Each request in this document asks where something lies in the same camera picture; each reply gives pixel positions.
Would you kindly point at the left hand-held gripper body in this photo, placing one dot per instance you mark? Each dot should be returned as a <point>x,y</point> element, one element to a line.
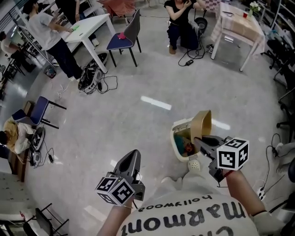
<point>115,191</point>

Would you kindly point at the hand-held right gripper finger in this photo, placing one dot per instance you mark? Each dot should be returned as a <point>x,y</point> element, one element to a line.
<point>206,149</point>
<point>220,141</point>

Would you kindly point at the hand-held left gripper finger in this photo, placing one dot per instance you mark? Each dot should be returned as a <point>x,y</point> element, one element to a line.
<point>137,170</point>
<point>117,170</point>

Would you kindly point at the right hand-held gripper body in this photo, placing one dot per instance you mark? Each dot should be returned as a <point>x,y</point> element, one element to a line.
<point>230,156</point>

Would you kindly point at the brown paper cup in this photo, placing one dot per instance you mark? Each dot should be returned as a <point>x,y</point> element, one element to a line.
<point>197,129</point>

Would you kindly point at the beige pedal trash bin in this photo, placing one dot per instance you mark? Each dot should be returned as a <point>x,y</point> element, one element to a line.
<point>179,125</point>

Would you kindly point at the person's left forearm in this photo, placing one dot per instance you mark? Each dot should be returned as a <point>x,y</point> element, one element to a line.
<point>113,221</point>

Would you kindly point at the person's right forearm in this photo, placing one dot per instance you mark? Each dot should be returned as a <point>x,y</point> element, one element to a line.
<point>244,196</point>

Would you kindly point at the printed snack wrapper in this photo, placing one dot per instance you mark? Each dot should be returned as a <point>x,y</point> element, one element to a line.
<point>189,148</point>

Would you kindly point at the red wristband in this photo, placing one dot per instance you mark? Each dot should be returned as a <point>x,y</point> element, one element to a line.
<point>227,174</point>

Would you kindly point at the white clog shoe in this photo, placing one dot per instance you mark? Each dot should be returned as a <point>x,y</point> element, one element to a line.
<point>194,165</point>

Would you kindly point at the teal crumpled bag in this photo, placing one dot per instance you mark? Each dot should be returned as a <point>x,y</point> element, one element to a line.
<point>179,144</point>

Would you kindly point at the off-white trousers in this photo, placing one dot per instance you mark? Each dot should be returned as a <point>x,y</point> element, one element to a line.
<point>196,182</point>

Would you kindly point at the white printed shirt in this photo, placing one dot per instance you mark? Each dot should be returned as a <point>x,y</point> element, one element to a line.
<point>196,221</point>

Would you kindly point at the black office chair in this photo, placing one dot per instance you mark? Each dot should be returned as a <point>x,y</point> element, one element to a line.
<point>289,108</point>
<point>279,48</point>

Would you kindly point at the black folding chair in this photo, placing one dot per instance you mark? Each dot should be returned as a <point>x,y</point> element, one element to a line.
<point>43,221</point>

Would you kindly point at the grey floor robot device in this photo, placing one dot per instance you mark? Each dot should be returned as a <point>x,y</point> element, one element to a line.
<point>38,138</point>

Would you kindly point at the wooden cabinet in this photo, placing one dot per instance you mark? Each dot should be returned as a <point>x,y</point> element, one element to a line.
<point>19,166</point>

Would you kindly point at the blue chair with black legs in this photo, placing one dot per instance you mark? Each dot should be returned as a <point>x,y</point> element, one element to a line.
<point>38,110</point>

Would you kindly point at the pink plaid tablecloth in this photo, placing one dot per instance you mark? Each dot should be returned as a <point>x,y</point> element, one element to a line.
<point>216,32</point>

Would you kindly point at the tan table runner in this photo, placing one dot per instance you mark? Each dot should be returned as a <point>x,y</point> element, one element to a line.
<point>242,27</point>

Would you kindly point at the black round fan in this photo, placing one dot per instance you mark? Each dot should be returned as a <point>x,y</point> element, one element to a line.
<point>201,24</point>

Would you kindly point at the pink toy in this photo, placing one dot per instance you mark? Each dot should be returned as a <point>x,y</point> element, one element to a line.
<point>121,36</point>

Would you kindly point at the purple checkered cloth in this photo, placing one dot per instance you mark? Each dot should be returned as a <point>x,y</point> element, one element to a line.
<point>212,4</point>

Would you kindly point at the vase of white flowers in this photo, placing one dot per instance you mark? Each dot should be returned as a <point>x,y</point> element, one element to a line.
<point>254,7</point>

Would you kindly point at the white shelf rack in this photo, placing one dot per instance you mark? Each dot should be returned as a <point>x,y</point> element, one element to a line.
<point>277,13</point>

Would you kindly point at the grey chair with blue seat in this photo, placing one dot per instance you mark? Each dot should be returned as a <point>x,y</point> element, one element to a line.
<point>134,25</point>

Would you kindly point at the white shelving unit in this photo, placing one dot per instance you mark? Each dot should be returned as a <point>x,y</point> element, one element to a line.
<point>37,43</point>

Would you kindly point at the salmon folding chair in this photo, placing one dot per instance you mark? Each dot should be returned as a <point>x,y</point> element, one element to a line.
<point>117,7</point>

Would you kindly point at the white frame table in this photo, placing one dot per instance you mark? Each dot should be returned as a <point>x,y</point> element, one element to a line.
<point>247,60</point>

